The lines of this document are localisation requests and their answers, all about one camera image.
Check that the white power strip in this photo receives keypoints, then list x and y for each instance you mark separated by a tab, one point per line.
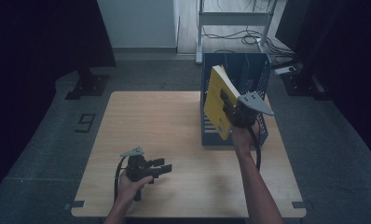
284	70

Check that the black curtain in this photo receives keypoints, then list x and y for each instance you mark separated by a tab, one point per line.
34	46
345	46

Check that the person's left hand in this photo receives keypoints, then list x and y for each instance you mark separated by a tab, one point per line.
130	188

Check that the yellow book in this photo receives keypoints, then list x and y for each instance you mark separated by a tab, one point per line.
219	102

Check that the dark stand base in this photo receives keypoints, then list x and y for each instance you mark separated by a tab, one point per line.
301	85
89	85

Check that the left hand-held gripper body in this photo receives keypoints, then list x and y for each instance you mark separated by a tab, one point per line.
137	168

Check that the white metal stand frame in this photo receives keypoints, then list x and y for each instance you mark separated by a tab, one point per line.
233	18

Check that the person's right hand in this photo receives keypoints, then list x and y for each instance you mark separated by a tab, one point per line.
242	140

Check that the blue file rack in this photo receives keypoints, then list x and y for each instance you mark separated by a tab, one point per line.
252	74

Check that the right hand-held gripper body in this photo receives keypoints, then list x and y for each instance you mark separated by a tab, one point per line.
247	110

